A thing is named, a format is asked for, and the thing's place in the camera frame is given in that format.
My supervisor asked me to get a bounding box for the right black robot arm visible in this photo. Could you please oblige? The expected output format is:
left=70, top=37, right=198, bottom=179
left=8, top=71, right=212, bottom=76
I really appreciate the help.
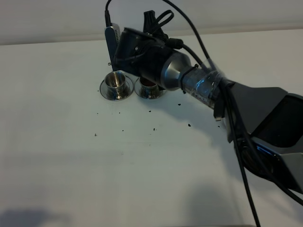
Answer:
left=112, top=11, right=303, bottom=193

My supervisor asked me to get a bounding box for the left stainless steel teacup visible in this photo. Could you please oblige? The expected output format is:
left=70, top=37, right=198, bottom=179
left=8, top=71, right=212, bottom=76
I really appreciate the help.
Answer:
left=105, top=71, right=126, bottom=93

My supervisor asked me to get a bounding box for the stainless steel saucer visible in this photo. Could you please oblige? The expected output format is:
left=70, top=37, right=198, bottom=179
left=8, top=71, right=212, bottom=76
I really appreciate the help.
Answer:
left=134, top=78, right=166, bottom=99
left=99, top=76, right=134, bottom=101

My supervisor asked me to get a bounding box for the stainless steel teacup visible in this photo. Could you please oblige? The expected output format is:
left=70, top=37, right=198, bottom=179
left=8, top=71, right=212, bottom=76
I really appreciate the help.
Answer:
left=139, top=78, right=159, bottom=96
left=105, top=71, right=126, bottom=93

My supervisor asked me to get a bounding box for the right stainless steel saucer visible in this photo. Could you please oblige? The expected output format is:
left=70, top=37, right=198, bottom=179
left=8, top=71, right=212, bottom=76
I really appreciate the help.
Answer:
left=134, top=78, right=166, bottom=99

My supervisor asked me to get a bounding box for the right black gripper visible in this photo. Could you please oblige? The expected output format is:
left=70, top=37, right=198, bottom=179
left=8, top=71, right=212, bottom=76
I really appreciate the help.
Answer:
left=113, top=10, right=183, bottom=85

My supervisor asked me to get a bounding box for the right stainless steel teacup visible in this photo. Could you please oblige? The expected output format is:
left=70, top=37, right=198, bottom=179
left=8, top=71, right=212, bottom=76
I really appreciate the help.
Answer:
left=139, top=78, right=159, bottom=96

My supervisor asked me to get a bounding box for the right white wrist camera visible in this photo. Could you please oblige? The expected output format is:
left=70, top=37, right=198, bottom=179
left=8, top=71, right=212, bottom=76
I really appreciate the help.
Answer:
left=105, top=23, right=121, bottom=71

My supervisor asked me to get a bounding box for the left stainless steel saucer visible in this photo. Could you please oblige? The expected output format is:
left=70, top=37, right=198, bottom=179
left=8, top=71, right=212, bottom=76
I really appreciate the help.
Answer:
left=99, top=76, right=134, bottom=101

